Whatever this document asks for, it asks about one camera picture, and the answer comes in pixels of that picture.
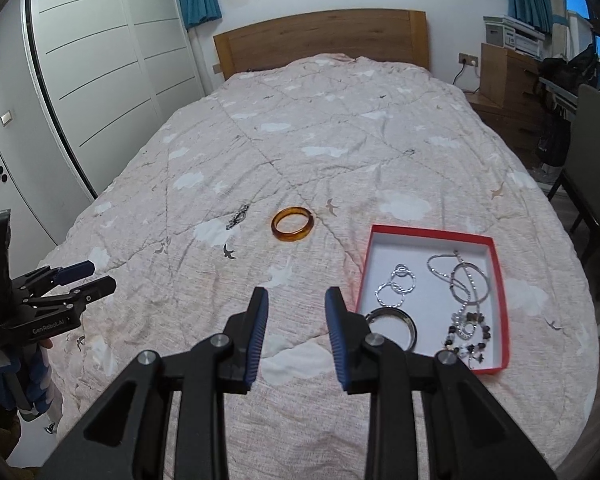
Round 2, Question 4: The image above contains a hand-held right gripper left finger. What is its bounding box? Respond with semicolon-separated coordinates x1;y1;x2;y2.
45;287;270;480

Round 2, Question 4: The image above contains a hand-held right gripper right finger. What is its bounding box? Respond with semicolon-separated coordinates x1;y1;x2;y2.
325;287;558;480

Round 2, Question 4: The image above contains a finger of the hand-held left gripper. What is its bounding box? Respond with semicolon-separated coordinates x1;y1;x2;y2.
12;261;95;295
25;276;117;318

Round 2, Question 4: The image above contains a twisted silver bracelet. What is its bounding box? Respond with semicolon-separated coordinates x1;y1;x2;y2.
391;262;416;286
375;282;411;311

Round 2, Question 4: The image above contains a dark green bangle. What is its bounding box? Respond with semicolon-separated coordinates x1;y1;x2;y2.
365;308;418;353

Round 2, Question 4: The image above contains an amber bangle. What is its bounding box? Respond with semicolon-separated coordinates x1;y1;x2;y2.
271;206;317;244

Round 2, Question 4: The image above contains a silver chain necklace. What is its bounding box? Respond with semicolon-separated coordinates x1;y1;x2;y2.
426;250;481;341

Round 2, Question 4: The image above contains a red cardboard box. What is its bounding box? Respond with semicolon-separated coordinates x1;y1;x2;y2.
354;224;511;376

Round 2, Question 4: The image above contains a beaded bracelet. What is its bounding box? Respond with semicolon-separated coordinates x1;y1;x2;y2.
445;310;493;366

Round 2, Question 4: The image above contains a silver bangle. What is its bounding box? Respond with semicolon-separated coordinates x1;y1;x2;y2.
450;261;488;306

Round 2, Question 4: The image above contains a white door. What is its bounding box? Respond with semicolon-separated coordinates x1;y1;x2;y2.
0;10;97;286

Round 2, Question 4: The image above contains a white wardrobe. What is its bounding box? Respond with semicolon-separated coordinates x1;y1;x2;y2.
22;0;206;201

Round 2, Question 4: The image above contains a wooden nightstand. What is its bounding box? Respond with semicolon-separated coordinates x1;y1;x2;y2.
467;42;551;168

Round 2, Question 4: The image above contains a wooden headboard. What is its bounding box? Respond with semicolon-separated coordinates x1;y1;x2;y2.
213;9;429;81

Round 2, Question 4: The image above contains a grey chair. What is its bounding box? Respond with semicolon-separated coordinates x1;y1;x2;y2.
547;82;600;281

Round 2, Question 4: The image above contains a white printer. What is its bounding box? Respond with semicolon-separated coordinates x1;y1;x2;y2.
482;16;553;58

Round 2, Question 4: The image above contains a black bag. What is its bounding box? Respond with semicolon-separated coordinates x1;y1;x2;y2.
537;45;600;106

